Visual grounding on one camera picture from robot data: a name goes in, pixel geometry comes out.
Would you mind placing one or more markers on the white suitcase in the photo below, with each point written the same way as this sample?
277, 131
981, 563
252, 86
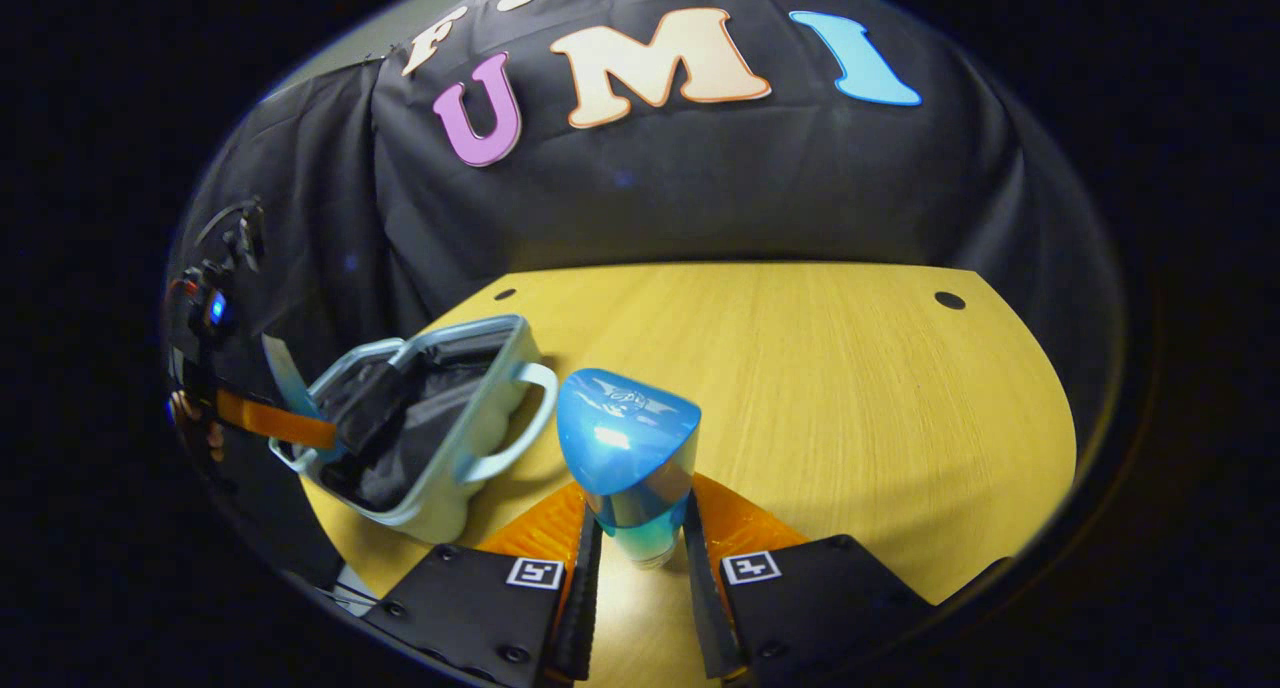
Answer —
480, 438

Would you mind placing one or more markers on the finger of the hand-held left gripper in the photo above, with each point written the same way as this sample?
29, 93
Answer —
280, 423

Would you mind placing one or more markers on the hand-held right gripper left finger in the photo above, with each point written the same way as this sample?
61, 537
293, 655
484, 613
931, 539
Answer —
470, 608

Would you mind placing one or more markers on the black backdrop cloth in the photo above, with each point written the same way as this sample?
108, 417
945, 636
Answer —
700, 188

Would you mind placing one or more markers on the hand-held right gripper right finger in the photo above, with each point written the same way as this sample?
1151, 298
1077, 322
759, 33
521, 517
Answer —
820, 608

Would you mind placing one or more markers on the blue cap skincare bottle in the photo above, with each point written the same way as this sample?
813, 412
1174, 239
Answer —
625, 428

